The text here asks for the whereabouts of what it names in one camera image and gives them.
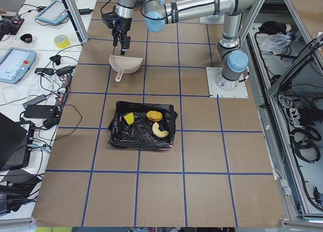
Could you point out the yellow potato toy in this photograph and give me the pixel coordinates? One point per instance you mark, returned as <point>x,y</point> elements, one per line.
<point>154,116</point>

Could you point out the bin with black bag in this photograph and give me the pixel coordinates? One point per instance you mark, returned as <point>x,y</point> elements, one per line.
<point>139,135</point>

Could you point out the yellow tape roll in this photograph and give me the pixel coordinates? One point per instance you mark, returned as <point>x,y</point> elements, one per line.
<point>62,41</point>

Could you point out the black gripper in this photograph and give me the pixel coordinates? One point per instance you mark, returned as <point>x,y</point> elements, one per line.
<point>124,23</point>

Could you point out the black power adapter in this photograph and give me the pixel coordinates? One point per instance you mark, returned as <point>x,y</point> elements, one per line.
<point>65,70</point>

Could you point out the yellow green sponge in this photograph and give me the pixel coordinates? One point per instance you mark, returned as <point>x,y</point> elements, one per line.
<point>129,118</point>

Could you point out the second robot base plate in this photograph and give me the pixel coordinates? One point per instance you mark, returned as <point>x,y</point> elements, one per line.
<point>212,19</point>

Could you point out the beige plastic dustpan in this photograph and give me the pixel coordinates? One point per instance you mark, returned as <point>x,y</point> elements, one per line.
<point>124,65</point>

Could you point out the black small bowl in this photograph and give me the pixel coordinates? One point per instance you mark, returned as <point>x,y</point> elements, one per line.
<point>26,38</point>

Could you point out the crumpled white cloth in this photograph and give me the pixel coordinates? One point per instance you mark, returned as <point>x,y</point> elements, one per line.
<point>277,44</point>

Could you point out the braided bread piece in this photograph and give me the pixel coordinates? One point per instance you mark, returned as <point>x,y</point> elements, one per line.
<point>156,131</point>

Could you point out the black power brick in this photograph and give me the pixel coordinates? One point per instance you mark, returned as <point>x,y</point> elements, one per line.
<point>34,111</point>

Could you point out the black laptop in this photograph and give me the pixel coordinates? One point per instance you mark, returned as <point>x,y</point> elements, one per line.
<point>16,141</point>

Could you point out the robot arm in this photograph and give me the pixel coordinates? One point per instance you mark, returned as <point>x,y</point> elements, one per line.
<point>157,14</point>

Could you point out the aluminium frame post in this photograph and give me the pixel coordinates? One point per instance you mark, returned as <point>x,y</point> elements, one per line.
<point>75,17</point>

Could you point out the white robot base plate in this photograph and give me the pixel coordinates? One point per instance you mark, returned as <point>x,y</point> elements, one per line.
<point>219,87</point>

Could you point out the blue teach pendant tablet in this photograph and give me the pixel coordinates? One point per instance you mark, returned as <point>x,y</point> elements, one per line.
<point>54,14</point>

